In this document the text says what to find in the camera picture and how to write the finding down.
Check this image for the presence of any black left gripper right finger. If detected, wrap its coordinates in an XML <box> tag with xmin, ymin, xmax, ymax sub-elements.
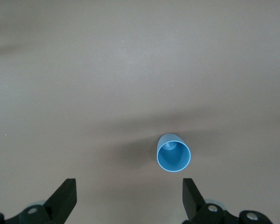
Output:
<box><xmin>182</xmin><ymin>178</ymin><xmax>274</xmax><ymax>224</ymax></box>

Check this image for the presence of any blue plastic cup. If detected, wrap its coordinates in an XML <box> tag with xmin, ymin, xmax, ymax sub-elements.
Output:
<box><xmin>156</xmin><ymin>133</ymin><xmax>192</xmax><ymax>174</ymax></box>

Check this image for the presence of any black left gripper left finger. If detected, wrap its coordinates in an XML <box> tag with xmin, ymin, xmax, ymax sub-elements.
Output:
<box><xmin>0</xmin><ymin>178</ymin><xmax>77</xmax><ymax>224</ymax></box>

